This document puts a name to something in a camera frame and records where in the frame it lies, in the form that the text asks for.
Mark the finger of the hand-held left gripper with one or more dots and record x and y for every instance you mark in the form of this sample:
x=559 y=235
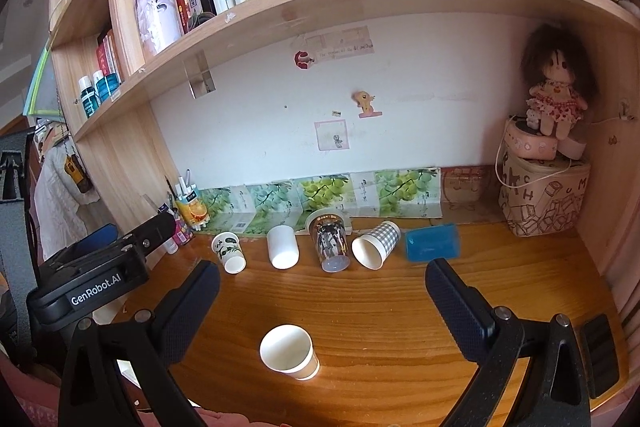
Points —
x=157 y=229

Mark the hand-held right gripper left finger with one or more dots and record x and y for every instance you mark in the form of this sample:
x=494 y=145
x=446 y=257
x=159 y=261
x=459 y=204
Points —
x=192 y=304

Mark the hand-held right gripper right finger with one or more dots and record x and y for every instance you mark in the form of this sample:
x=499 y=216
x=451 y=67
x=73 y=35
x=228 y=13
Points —
x=452 y=302

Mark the white paper cup grey rim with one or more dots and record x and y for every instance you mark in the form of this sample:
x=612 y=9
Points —
x=287 y=352

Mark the panda print paper cup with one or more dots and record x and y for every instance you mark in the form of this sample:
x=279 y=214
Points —
x=227 y=251

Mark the grey checked paper cup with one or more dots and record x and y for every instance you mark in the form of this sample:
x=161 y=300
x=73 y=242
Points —
x=376 y=244

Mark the plain white cup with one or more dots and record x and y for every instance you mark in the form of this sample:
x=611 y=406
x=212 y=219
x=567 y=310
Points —
x=282 y=247

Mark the dark printed clear cup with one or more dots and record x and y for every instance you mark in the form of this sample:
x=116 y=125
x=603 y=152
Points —
x=332 y=244

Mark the orange print pen holder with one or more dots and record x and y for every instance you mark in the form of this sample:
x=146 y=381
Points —
x=192 y=209

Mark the blue plastic box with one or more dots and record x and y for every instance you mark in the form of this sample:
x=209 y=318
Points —
x=432 y=242

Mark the white blanket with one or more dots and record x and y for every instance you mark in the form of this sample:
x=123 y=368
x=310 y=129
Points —
x=55 y=207

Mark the black stand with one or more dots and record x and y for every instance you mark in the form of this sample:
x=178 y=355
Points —
x=15 y=217

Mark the yellow hanging tag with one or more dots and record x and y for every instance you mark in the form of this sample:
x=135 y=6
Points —
x=76 y=172

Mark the pink printed card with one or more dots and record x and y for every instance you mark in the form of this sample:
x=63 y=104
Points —
x=462 y=187

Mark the patterned storage box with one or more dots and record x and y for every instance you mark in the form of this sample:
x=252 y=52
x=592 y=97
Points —
x=545 y=199

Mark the pink clothing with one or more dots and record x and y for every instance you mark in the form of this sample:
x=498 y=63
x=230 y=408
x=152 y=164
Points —
x=30 y=407

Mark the teal bottle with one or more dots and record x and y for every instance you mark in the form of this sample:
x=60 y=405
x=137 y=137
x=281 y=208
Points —
x=88 y=99
x=103 y=88

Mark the tape roll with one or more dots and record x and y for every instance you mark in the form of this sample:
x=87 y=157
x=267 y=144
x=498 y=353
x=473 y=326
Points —
x=325 y=217

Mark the black phone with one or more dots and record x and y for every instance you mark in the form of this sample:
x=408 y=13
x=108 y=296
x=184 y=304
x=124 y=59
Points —
x=600 y=357

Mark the clear acrylic hook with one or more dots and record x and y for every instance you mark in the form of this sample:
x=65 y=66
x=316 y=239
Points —
x=200 y=77

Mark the leaf print paper cards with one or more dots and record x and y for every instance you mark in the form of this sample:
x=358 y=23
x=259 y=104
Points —
x=320 y=192

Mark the pink round box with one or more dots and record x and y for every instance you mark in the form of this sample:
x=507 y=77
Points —
x=530 y=144

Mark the small red books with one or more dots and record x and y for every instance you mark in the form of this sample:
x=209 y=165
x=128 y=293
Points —
x=110 y=54

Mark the green-edged board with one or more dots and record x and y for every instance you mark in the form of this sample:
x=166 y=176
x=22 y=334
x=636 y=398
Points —
x=42 y=82

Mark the white floral tube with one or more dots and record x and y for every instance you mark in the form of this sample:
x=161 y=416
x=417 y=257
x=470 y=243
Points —
x=155 y=7

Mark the brown-haired rag doll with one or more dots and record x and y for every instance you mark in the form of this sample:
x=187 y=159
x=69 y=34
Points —
x=555 y=79

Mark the taped paper note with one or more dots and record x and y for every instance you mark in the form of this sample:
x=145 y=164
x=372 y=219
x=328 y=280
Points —
x=340 y=44

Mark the pink square wall sticker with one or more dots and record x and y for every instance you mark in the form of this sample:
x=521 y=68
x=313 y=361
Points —
x=331 y=135

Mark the yellow animal wall sticker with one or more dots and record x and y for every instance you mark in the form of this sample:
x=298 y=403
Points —
x=366 y=103

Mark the red wall sticker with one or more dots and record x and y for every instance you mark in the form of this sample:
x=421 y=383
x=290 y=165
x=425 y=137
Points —
x=302 y=59

